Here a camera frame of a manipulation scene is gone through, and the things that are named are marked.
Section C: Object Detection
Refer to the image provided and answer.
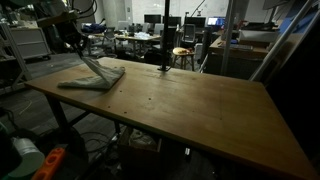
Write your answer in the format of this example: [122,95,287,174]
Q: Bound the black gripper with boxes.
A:
[56,21,88,59]

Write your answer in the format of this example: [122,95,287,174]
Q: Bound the grey striped towel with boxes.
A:
[58,57,125,90]

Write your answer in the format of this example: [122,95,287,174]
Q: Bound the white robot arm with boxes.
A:
[1,0,97,58]

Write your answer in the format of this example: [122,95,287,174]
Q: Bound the grey metal drawer cabinet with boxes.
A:
[11,28,51,60]

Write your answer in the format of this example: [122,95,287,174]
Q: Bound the black vertical pole stand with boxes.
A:
[158,0,170,72]

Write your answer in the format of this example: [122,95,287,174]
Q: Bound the round wooden stool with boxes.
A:
[171,47,195,71]

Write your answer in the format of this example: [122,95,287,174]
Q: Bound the grey mesh office chair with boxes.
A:
[182,24,195,43]

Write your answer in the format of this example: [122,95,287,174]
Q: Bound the cardboard box under table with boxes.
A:
[117,127,162,170]

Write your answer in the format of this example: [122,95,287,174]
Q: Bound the orange power strip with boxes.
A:
[31,147,66,180]

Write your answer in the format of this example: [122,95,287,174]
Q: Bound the lit computer monitor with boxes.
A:
[207,17,225,26]

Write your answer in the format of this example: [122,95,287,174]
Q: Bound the wooden top workbench cabinet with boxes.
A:
[203,34,303,81]

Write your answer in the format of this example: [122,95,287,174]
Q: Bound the diagonal aluminium frame bar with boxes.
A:
[250,0,314,81]

